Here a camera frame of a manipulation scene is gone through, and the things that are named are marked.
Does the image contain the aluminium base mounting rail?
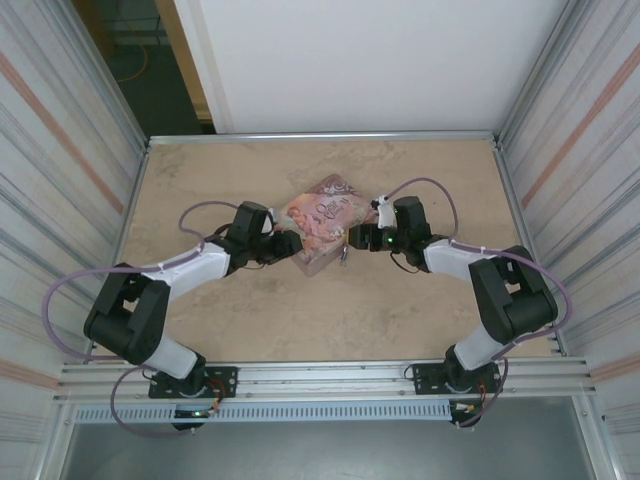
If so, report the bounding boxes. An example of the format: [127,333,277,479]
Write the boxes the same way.
[53,360,600,405]

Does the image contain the wooden door frame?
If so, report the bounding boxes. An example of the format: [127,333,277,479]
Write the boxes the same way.
[153,0,212,122]

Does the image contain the orange floor cable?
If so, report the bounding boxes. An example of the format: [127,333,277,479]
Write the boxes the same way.
[116,43,152,84]

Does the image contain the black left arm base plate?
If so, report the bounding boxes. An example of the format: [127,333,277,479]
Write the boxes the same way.
[147,365,239,400]

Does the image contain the aluminium table edge rail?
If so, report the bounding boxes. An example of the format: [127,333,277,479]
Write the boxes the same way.
[146,130,502,148]

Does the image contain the slotted grey cable duct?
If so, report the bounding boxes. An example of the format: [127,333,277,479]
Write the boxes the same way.
[72,401,455,424]

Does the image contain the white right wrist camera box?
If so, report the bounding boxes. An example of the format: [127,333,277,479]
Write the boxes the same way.
[371,195,400,230]

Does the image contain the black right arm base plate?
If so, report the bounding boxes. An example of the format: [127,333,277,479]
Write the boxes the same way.
[411,361,502,397]

